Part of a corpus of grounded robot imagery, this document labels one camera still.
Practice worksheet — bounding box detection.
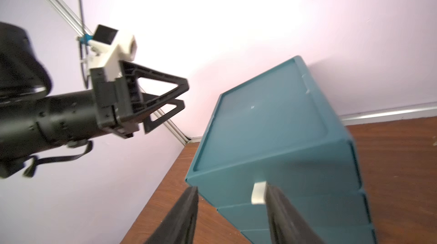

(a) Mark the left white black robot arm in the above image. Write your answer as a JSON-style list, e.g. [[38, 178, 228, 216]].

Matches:
[[1, 23, 189, 179]]

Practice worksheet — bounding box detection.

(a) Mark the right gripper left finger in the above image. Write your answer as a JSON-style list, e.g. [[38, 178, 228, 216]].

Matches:
[[145, 187, 199, 244]]

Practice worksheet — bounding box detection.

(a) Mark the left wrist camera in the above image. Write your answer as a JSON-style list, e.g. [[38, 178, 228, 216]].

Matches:
[[80, 24, 138, 86]]

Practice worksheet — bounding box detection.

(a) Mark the teal drawer cabinet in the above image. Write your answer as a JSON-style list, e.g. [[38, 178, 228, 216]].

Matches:
[[185, 56, 377, 244]]

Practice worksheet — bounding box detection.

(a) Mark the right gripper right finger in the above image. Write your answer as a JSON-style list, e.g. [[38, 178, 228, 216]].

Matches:
[[265, 184, 324, 244]]

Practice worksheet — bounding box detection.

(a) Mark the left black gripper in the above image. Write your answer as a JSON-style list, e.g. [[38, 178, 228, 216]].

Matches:
[[90, 61, 190, 139]]

